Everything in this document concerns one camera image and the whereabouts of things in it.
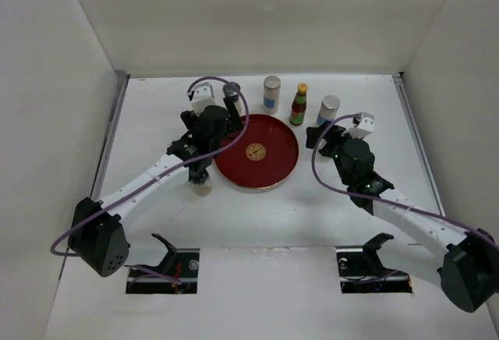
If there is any short silver-lid spice jar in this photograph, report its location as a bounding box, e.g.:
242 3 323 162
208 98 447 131
316 95 341 126

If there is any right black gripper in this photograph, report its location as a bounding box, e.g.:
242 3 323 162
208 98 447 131
306 121 365 186

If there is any yellow-cap sauce bottle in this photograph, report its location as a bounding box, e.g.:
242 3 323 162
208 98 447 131
289 83 308 126

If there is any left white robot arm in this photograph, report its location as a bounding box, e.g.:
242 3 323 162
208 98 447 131
68 98 250 278

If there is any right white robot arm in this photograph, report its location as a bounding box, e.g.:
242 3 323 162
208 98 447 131
306 115 498 313

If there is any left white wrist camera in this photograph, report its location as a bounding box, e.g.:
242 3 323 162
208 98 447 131
189 82 216 115

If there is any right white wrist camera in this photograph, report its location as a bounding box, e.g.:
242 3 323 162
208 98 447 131
348 112 374 139

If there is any tall silver-lid spice jar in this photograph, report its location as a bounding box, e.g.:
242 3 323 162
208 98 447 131
263 76 281 115

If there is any black-lid spice jar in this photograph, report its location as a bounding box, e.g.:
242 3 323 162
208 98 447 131
189 170 213 197

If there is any red round tray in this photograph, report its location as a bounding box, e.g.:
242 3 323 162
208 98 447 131
214 114 299 189

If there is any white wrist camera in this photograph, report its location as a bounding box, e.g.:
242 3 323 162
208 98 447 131
189 82 216 115
348 112 374 139

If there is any chrome-top salt shaker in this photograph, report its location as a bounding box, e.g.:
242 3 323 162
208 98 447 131
222 82 244 116

